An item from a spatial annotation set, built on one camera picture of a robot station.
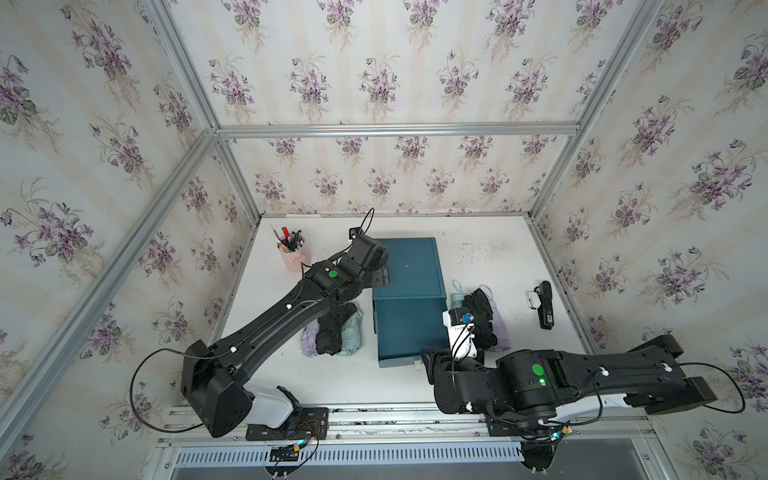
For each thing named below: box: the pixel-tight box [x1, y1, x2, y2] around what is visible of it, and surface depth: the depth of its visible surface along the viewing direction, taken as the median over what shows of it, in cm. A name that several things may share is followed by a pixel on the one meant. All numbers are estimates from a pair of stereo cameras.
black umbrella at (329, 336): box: [316, 303, 357, 355], surface depth 85 cm
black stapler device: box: [526, 281, 554, 330], surface depth 93 cm
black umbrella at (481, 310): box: [464, 288, 498, 351], surface depth 87 cm
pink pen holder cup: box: [277, 233, 311, 273], surface depth 98 cm
